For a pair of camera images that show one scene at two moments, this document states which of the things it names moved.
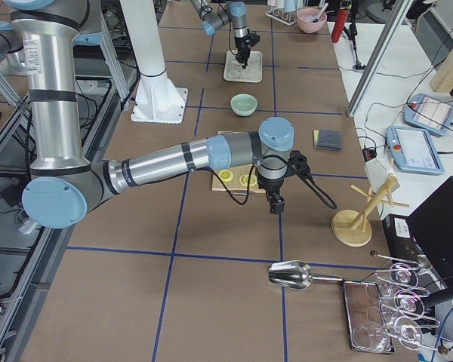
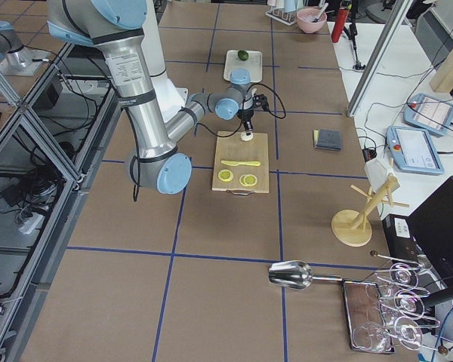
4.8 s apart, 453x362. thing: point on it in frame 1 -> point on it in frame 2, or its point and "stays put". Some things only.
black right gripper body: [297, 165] -> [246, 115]
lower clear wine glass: [371, 336] stays put
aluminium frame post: [398, 13] stays put
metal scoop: [296, 274] stays put
